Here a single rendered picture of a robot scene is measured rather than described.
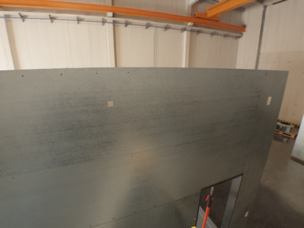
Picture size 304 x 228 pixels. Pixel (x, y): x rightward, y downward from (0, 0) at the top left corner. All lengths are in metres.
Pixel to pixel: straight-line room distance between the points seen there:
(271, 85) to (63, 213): 1.99
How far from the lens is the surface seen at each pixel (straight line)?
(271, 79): 1.74
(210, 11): 11.67
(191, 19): 11.16
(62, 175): 1.07
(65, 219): 1.32
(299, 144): 7.56
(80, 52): 9.37
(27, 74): 0.90
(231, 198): 2.24
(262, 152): 2.07
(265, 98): 1.73
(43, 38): 9.72
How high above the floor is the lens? 3.19
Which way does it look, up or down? 17 degrees down
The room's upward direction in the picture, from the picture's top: straight up
